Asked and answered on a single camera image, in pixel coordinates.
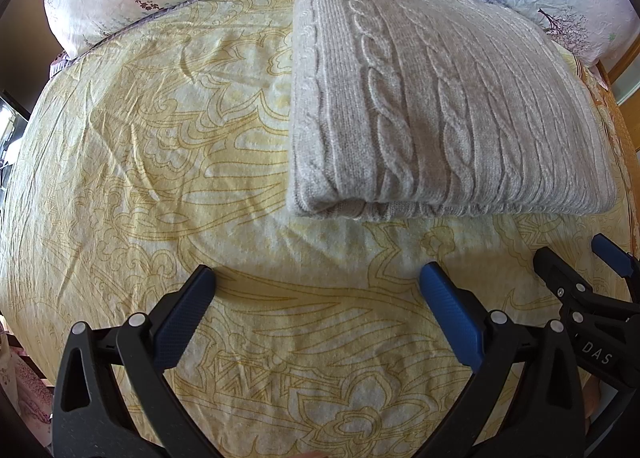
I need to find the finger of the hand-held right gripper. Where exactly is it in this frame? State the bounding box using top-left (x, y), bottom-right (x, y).
top-left (591, 234), bottom-right (640, 301)
top-left (532, 248), bottom-right (594, 309)

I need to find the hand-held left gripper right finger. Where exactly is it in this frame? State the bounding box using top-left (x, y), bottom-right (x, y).
top-left (415, 262), bottom-right (586, 458)

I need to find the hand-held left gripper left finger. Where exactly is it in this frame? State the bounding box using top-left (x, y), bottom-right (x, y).
top-left (52, 265), bottom-right (216, 458)

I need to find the cream cable knit sweater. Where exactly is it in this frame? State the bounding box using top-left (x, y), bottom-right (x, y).
top-left (287, 0), bottom-right (618, 223)

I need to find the yellow patterned bed sheet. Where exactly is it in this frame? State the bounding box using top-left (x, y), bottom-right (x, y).
top-left (0, 0), bottom-right (640, 458)

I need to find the pink floral cloth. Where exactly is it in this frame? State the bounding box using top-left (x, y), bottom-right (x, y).
top-left (0, 328), bottom-right (53, 444)

